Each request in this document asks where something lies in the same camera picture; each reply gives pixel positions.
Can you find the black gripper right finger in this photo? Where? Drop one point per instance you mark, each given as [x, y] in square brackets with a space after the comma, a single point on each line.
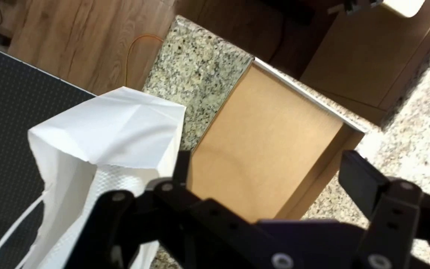
[404, 224]

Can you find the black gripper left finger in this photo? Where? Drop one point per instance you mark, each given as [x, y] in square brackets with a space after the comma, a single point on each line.
[186, 233]

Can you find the flat cardboard tray box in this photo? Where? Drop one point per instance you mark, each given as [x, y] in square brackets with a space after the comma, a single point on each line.
[265, 149]

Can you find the dark textured floor mat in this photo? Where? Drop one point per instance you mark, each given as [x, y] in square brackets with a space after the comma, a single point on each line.
[7, 149]

